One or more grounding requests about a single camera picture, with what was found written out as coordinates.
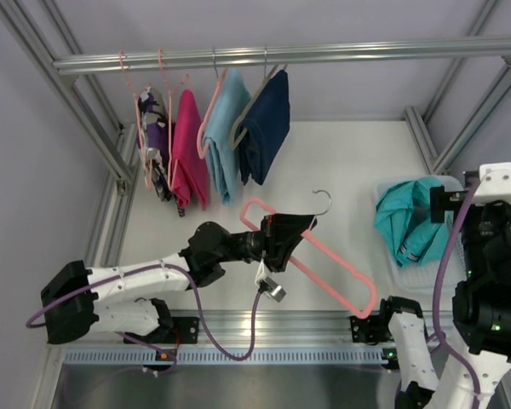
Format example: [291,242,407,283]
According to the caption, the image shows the teal trousers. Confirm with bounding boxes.
[374,176,449,268]

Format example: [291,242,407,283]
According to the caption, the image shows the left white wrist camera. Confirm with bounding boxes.
[255,261,286,302]

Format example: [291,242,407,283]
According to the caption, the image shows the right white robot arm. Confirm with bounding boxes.
[379,181,511,408]

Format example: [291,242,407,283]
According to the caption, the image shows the pink hanger of blue trousers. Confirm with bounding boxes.
[197,51,228,159]

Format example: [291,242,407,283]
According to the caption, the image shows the white slotted cable duct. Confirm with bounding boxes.
[63,346,397,366]

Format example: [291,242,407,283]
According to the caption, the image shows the grey hanger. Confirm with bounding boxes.
[229,48,288,153]

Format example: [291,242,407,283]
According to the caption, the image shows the aluminium hanging rail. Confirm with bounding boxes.
[53,35,511,76]

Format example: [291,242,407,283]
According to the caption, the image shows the left aluminium frame struts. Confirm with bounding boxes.
[0,1,138,266]

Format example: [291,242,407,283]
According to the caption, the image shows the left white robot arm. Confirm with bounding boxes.
[41,213,317,345]

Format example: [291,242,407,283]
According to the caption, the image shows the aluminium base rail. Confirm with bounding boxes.
[46,309,452,347]

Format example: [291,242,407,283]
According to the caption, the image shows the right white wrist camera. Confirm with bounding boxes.
[465,162,511,206]

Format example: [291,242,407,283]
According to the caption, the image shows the white plastic basket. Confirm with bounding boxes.
[373,176,462,294]

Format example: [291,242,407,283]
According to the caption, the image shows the magenta trousers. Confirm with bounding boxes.
[171,89,210,211]

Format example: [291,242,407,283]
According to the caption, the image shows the pink hanger with metal hook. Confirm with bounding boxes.
[239,189,377,320]

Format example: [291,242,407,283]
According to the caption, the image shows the purple patterned trousers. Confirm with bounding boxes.
[138,86,185,217]

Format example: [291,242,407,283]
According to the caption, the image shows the light blue trousers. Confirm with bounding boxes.
[203,68,251,205]

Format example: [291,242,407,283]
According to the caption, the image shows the right aluminium frame struts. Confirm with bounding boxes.
[404,1,511,174]

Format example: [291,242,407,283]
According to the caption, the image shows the navy blue trousers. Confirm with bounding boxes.
[238,72,290,186]

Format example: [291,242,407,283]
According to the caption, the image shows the aluminium frame struts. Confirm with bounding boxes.
[404,1,511,174]
[0,1,138,266]

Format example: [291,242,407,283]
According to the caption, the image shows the pink hanger of magenta trousers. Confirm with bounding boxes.
[158,49,189,189]

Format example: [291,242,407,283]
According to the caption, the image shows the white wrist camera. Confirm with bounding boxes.
[255,261,286,302]
[465,162,511,206]

